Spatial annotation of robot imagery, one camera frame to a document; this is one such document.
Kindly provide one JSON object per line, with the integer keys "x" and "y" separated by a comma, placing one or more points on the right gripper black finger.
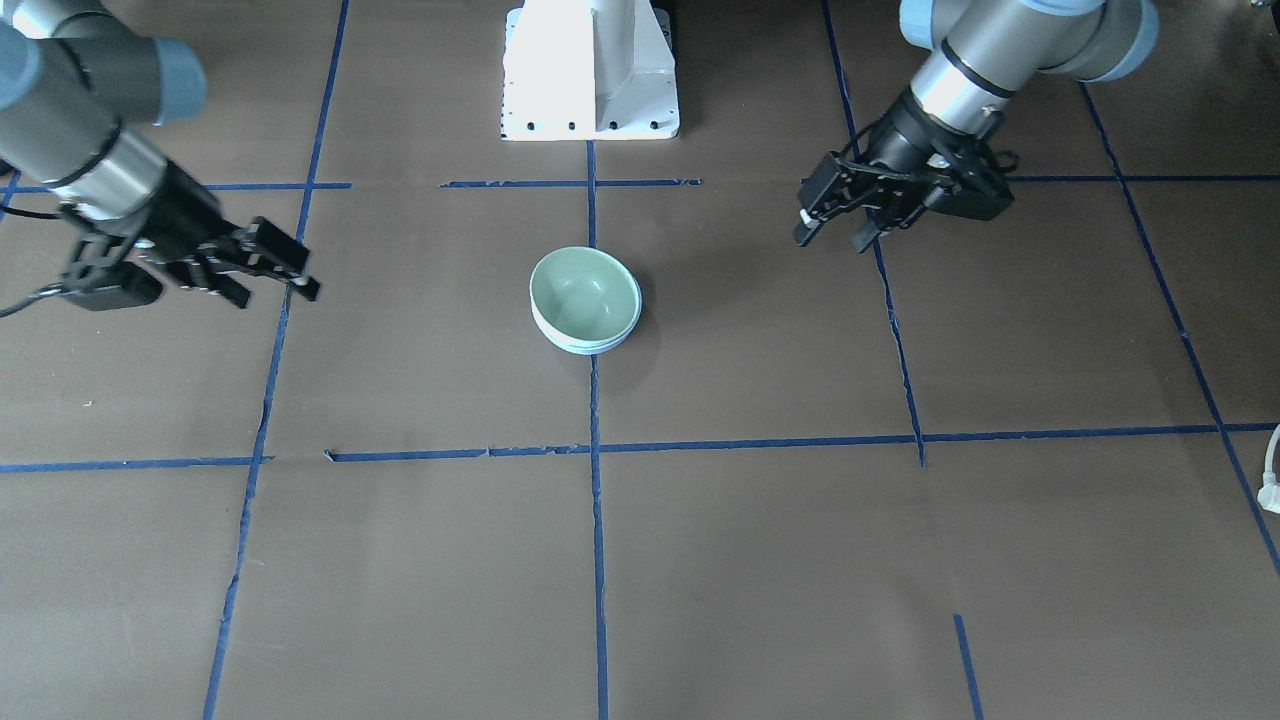
{"x": 265, "y": 250}
{"x": 208, "y": 275}

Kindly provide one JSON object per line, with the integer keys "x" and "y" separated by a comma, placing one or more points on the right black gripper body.
{"x": 183, "y": 213}

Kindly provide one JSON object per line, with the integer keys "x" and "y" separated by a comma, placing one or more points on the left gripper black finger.
{"x": 885, "y": 214}
{"x": 833, "y": 188}

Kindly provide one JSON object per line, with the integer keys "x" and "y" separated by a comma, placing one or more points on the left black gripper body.
{"x": 903, "y": 140}

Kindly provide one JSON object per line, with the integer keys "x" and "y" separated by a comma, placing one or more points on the green bowl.
{"x": 585, "y": 292}

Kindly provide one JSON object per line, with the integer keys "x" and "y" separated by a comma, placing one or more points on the blue bowl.
{"x": 576, "y": 346}

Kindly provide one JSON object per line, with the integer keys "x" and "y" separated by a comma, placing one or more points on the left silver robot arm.
{"x": 981, "y": 53}

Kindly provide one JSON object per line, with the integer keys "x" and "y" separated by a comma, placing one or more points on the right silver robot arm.
{"x": 77, "y": 83}

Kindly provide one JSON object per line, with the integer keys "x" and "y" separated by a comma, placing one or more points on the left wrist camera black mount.
{"x": 974, "y": 184}

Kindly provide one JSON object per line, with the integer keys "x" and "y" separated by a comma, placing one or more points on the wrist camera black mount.
{"x": 100, "y": 275}
{"x": 974, "y": 184}

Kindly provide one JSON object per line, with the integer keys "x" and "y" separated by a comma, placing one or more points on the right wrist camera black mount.
{"x": 100, "y": 275}

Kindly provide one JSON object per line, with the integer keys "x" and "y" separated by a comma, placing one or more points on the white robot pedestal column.
{"x": 589, "y": 71}

